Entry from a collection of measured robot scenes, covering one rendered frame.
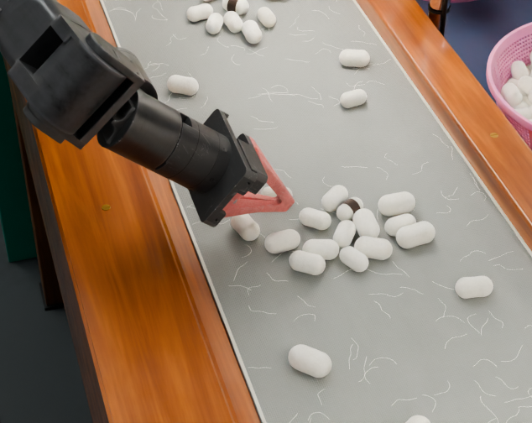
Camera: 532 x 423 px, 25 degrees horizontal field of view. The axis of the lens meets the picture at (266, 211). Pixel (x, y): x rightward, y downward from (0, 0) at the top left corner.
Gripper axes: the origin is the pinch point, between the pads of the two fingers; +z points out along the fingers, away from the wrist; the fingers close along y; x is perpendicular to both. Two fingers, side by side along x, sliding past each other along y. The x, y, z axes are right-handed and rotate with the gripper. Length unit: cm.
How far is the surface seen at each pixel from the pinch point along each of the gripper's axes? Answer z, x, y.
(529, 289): 16.8, -9.6, -14.1
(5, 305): 30, 76, 77
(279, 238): 0.2, 2.1, -3.1
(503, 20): 38, -20, 39
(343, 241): 4.9, -1.2, -4.4
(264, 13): 7.8, -4.6, 36.4
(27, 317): 32, 74, 73
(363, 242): 5.6, -2.6, -5.9
